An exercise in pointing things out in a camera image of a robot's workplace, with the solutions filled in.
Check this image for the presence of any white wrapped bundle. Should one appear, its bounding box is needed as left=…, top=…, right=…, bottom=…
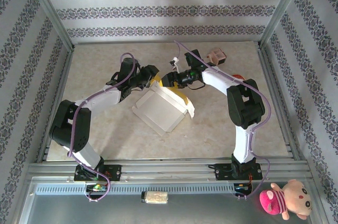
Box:
left=141, top=191, right=169, bottom=205

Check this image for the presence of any wide aluminium mounting rail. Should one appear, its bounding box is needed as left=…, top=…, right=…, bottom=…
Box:
left=26, top=158, right=314, bottom=184

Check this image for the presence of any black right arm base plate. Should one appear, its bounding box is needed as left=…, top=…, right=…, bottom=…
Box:
left=215, top=163, right=262, bottom=181

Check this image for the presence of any small pink toy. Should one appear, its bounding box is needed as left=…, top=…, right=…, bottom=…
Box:
left=206, top=46, right=227, bottom=66

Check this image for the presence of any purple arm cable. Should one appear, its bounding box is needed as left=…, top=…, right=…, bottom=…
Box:
left=67, top=52, right=139, bottom=203
left=174, top=40, right=271, bottom=200

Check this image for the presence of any grey metal sheet panel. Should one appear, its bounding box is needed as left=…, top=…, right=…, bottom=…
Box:
left=17, top=176, right=324, bottom=224

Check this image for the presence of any small circuit board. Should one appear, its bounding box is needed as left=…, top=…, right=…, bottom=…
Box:
left=87, top=184, right=108, bottom=192
left=234, top=183, right=251, bottom=192

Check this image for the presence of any yellow white cardboard box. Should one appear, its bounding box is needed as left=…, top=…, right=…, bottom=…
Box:
left=131, top=81, right=196, bottom=137

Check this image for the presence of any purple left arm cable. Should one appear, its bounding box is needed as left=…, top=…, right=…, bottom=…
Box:
left=67, top=52, right=139, bottom=203

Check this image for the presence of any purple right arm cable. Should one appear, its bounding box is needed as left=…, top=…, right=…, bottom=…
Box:
left=174, top=40, right=271, bottom=200

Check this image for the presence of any slotted grey cable duct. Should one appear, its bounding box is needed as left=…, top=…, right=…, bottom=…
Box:
left=34, top=183, right=254, bottom=195

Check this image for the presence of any pink plush pig toy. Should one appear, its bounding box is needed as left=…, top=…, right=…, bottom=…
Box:
left=259, top=179, right=314, bottom=221

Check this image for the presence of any aluminium frame side rail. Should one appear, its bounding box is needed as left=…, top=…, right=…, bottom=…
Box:
left=35, top=45, right=76, bottom=163
left=257, top=44, right=302, bottom=163

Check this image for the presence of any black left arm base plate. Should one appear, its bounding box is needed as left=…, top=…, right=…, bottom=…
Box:
left=73, top=164, right=123, bottom=182

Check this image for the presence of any thin aluminium frame rail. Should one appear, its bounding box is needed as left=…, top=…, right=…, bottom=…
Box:
left=72, top=39, right=261, bottom=45

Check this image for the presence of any aluminium frame post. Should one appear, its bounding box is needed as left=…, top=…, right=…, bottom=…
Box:
left=22, top=0, right=75, bottom=50
left=258, top=0, right=312, bottom=49

